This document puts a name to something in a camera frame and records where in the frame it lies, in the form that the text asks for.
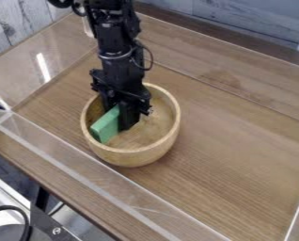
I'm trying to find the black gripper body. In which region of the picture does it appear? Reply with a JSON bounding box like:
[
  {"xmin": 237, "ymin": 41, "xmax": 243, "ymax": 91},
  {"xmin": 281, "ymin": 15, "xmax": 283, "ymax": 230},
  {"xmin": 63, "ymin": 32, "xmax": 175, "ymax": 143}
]
[{"xmin": 90, "ymin": 55, "xmax": 151, "ymax": 115}]

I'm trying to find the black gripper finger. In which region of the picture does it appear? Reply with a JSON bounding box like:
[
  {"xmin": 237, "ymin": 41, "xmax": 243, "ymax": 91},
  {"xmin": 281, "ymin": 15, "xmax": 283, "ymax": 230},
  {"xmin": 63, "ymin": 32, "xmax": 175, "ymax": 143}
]
[
  {"xmin": 118, "ymin": 99, "xmax": 142, "ymax": 131},
  {"xmin": 99, "ymin": 90, "xmax": 118, "ymax": 112}
]

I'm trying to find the green rectangular block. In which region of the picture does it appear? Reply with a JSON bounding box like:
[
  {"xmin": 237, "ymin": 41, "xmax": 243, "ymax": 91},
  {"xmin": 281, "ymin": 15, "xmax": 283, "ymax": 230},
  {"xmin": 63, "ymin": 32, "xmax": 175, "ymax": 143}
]
[{"xmin": 90, "ymin": 106, "xmax": 119, "ymax": 144}]

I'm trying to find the brown wooden bowl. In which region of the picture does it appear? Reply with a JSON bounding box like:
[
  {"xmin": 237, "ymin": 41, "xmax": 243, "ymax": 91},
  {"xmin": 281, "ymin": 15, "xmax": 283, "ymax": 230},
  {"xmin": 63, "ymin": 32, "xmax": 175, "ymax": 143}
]
[{"xmin": 79, "ymin": 82, "xmax": 182, "ymax": 169}]

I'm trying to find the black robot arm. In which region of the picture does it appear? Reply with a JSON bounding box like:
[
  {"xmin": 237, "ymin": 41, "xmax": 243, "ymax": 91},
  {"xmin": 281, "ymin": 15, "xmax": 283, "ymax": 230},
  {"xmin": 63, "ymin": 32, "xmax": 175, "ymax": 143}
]
[{"xmin": 47, "ymin": 0, "xmax": 151, "ymax": 131}]

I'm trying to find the black table leg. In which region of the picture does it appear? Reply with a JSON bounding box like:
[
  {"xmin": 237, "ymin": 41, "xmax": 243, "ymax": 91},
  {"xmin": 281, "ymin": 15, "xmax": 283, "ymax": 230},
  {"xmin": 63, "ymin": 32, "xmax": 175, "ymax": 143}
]
[{"xmin": 35, "ymin": 187, "xmax": 51, "ymax": 212}]

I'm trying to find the clear acrylic tray wall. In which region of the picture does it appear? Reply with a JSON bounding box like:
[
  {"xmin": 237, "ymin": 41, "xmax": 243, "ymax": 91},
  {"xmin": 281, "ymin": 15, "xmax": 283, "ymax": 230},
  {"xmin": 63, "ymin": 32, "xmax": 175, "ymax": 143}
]
[{"xmin": 0, "ymin": 90, "xmax": 230, "ymax": 241}]

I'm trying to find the grey metal base plate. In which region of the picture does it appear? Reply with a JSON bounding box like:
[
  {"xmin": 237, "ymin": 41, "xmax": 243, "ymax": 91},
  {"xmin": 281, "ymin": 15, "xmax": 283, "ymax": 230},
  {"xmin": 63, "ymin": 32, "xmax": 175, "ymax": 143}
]
[{"xmin": 29, "ymin": 206, "xmax": 82, "ymax": 241}]

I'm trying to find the black cable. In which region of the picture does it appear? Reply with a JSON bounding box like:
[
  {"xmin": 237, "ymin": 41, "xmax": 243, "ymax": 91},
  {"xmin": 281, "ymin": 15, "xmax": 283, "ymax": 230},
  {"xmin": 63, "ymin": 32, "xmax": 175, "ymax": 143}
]
[{"xmin": 0, "ymin": 204, "xmax": 33, "ymax": 241}]

